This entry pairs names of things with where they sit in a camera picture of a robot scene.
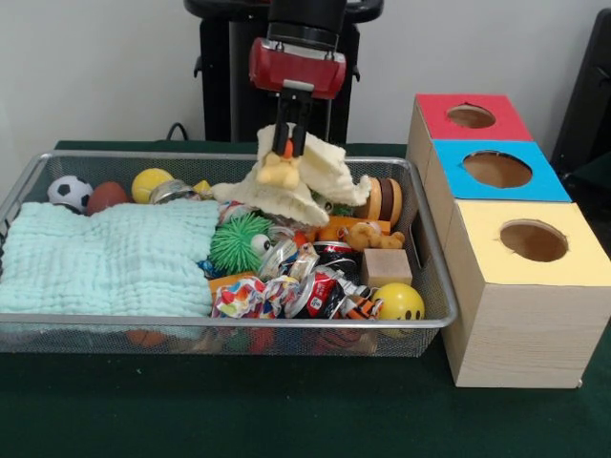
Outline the yellow plush duck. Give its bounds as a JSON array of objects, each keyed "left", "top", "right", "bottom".
[{"left": 256, "top": 137, "right": 302, "bottom": 188}]

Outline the black chair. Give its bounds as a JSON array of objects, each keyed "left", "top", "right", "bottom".
[{"left": 548, "top": 8, "right": 611, "bottom": 177}]

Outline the reddish brown ball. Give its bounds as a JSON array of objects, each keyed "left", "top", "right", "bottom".
[{"left": 85, "top": 180, "right": 130, "bottom": 217}]

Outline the yellow smiley ball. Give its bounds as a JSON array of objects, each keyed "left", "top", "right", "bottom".
[{"left": 371, "top": 281, "right": 426, "bottom": 323}]

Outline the shallow clear mesh bin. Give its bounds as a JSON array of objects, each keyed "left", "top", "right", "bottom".
[{"left": 0, "top": 150, "right": 458, "bottom": 357}]

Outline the pale mint muslin cloth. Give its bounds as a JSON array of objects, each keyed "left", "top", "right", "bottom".
[{"left": 0, "top": 198, "right": 221, "bottom": 319}]

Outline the dark green side-table cloth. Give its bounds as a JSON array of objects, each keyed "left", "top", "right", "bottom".
[{"left": 553, "top": 151, "right": 611, "bottom": 225}]

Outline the wooden box with three holes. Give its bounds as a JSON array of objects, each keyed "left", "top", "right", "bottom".
[{"left": 408, "top": 93, "right": 611, "bottom": 388}]

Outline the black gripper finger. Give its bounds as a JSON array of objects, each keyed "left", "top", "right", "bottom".
[
  {"left": 272, "top": 93, "right": 296, "bottom": 155},
  {"left": 291, "top": 94, "right": 312, "bottom": 157}
]

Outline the wooden toy hamburger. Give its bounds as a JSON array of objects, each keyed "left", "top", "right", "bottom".
[{"left": 357, "top": 176, "right": 404, "bottom": 223}]

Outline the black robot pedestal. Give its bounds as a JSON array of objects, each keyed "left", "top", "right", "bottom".
[{"left": 183, "top": 0, "right": 386, "bottom": 144}]

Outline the plain wooden cube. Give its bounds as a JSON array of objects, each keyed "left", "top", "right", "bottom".
[{"left": 361, "top": 247, "right": 414, "bottom": 289}]

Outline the green spiky toy with eyes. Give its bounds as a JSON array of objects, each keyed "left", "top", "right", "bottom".
[{"left": 209, "top": 213, "right": 274, "bottom": 277}]

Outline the plain yellow ball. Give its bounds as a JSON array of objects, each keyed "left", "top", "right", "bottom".
[{"left": 131, "top": 168, "right": 174, "bottom": 204}]

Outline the small soccer ball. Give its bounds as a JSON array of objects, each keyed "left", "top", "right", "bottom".
[{"left": 46, "top": 175, "right": 95, "bottom": 215}]

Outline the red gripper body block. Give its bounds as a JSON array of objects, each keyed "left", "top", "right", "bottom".
[{"left": 247, "top": 37, "right": 348, "bottom": 100}]

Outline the cream muslin cloth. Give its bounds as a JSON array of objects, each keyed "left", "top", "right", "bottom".
[{"left": 211, "top": 126, "right": 372, "bottom": 228}]

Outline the dark green table cloth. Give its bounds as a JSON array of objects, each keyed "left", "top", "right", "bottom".
[{"left": 0, "top": 139, "right": 611, "bottom": 458}]

